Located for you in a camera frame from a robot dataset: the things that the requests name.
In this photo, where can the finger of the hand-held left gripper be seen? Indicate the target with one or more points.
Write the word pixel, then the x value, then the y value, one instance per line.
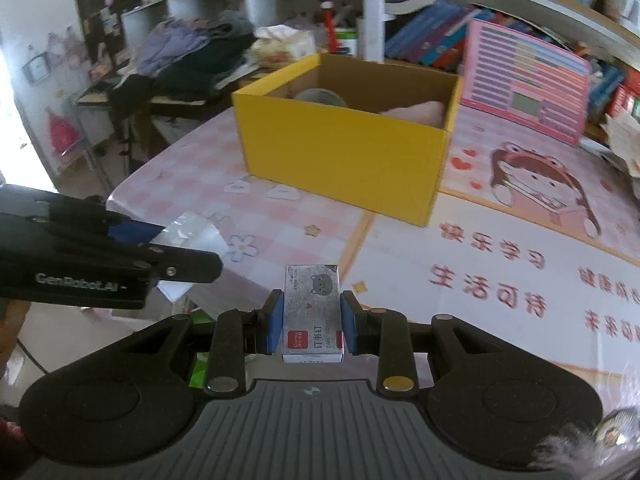
pixel 135 234
pixel 190 266

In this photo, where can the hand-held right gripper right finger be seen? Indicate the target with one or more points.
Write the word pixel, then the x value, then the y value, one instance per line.
pixel 349 322

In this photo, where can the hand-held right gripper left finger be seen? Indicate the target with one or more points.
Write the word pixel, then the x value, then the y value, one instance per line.
pixel 275 322

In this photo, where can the clear plastic wrapper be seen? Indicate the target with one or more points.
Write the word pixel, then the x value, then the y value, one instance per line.
pixel 192 230

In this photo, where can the grey staple box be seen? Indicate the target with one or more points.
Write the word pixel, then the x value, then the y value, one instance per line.
pixel 312 305

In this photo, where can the yellow cardboard box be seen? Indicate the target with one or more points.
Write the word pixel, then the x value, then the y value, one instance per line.
pixel 340 155

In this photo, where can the grey tape roll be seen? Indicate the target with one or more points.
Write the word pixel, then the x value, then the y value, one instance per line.
pixel 320 96

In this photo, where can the pink plush toy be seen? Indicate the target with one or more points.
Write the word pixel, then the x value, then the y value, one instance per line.
pixel 415 112

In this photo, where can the person's left hand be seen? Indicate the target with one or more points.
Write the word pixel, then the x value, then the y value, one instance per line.
pixel 12 327

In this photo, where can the pink checkered tablecloth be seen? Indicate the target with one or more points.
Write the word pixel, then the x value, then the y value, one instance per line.
pixel 280 240

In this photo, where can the dark side table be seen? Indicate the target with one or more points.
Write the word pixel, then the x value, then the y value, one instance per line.
pixel 150 105

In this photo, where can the pile of clothes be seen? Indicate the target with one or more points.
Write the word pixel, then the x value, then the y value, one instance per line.
pixel 190 55

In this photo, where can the soft tissue pack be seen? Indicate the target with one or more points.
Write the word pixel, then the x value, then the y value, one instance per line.
pixel 285 45

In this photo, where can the green and white box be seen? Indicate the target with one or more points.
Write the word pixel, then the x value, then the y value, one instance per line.
pixel 346 42

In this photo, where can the row of leaning books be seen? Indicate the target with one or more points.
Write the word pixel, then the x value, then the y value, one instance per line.
pixel 425 35

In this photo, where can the pink button learning tablet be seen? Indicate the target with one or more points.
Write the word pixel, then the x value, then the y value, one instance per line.
pixel 525 80

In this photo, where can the white bookshelf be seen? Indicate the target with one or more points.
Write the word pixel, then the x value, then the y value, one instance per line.
pixel 372 10

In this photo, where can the open white book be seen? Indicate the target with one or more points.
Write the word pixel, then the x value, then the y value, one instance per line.
pixel 410 5

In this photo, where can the pile of papers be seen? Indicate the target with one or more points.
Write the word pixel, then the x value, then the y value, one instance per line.
pixel 622 145

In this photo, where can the stack of thin blue books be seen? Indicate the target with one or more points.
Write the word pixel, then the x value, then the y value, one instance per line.
pixel 605 87

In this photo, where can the red book box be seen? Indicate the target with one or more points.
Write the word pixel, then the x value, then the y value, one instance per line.
pixel 629 95

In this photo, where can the red wall ornament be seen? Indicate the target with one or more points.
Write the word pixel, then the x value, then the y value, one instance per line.
pixel 64 135

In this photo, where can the small framed wall picture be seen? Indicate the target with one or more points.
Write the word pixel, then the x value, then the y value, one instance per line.
pixel 36 69

